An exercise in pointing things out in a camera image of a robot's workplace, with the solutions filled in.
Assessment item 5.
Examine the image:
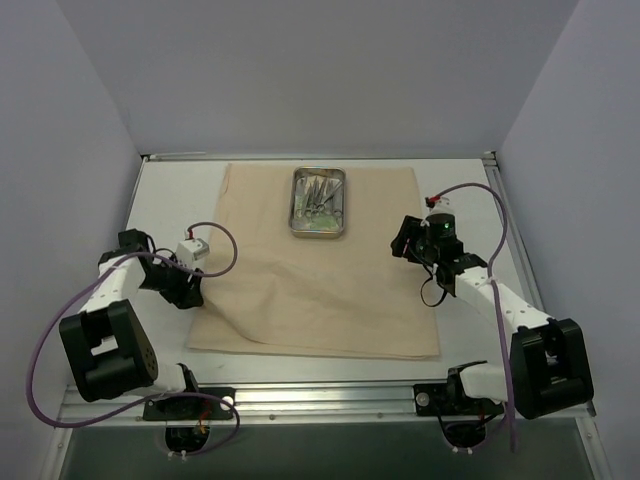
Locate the beige surgical wrap cloth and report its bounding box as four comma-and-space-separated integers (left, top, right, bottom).
187, 163, 440, 360

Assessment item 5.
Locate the metal instrument tray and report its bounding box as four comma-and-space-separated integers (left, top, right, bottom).
288, 167, 347, 239

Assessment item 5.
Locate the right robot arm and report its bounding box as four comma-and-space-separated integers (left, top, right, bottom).
390, 213, 594, 419

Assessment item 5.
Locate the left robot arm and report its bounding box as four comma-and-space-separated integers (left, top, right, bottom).
59, 229, 204, 419

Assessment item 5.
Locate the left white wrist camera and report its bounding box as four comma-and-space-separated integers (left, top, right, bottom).
175, 239, 210, 269

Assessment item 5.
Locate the black loop cable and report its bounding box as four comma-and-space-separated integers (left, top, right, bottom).
420, 272, 451, 309

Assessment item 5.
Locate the aluminium right side rail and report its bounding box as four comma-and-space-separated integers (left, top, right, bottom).
482, 152, 571, 379

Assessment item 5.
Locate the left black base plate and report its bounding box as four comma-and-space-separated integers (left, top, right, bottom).
142, 386, 236, 422

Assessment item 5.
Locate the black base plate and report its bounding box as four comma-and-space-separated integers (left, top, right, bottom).
142, 386, 236, 422
412, 383, 504, 417

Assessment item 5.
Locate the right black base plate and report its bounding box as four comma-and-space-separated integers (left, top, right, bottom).
412, 383, 504, 417

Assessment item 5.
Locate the aluminium front rail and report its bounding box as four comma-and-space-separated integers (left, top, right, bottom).
53, 377, 597, 430

